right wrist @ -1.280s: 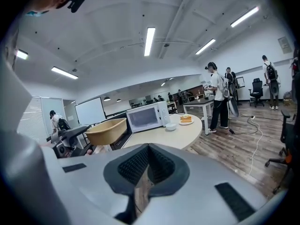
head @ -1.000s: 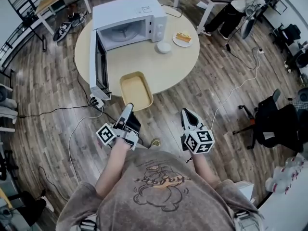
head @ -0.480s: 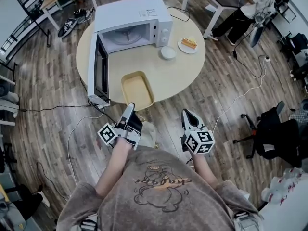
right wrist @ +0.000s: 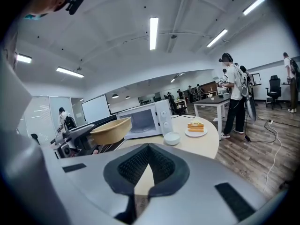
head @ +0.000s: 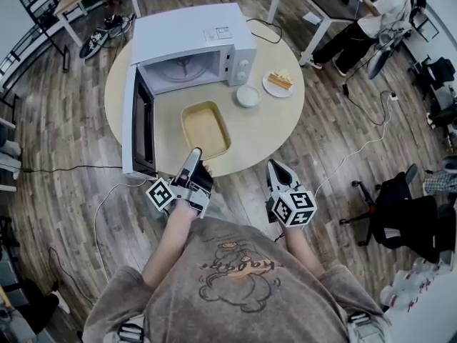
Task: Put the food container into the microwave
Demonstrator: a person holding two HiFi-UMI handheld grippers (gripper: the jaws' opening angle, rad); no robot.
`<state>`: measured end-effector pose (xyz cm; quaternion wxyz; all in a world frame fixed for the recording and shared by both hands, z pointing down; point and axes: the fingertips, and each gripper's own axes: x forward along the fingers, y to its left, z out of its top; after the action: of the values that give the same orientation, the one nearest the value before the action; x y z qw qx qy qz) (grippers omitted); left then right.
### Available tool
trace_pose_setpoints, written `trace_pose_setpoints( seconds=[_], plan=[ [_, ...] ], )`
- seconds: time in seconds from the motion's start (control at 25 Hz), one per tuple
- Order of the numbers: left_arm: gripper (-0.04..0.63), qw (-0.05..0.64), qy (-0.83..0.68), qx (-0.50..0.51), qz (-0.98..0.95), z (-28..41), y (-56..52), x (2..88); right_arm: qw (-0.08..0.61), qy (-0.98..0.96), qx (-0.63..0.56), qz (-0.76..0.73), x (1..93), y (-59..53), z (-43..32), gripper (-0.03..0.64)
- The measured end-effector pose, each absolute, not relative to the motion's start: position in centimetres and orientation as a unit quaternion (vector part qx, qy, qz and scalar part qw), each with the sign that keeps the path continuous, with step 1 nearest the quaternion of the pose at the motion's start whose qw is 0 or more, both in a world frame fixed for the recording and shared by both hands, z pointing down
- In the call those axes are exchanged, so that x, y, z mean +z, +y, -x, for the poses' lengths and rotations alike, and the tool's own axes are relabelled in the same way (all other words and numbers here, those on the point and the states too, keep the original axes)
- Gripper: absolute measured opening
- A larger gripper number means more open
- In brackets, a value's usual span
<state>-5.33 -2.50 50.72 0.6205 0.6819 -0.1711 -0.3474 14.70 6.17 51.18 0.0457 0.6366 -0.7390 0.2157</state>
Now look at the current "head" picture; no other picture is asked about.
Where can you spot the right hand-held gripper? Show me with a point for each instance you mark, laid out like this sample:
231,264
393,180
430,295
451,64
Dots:
293,207

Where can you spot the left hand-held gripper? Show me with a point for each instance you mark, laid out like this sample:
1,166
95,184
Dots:
185,195

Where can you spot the beige rectangular food container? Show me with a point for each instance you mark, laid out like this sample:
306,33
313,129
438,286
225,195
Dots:
205,130

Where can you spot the white microwave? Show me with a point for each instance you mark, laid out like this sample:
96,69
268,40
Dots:
185,38

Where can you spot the person's left forearm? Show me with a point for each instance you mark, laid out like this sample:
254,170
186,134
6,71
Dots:
168,243

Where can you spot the person's right forearm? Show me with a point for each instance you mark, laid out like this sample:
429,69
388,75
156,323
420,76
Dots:
301,250

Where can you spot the white round bowl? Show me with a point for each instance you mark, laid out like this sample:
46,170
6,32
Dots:
248,96

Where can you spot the white round plate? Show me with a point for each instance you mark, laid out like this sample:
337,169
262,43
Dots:
276,88

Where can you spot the yellow cake slice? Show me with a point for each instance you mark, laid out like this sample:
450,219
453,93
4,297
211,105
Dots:
280,78

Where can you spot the beige printed t-shirt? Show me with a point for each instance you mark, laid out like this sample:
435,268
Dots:
235,291

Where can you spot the black office chair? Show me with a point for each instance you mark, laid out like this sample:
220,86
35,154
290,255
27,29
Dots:
403,213

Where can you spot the white power strip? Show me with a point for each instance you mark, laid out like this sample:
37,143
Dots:
393,96

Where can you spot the grey swivel chair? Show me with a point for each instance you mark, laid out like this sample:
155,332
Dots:
383,54

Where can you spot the black patterned skateboard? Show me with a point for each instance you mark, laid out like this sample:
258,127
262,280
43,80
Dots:
93,43

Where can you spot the white paper sheet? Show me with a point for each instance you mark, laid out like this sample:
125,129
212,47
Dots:
312,18

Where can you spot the white and red machine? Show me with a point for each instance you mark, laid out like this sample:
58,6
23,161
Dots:
410,284

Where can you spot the white table with dark top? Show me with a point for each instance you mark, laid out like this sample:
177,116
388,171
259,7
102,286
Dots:
321,2

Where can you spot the black armchair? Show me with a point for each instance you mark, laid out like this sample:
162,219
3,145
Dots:
433,73

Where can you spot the black metal rack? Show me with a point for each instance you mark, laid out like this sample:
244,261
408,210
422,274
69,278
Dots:
39,23

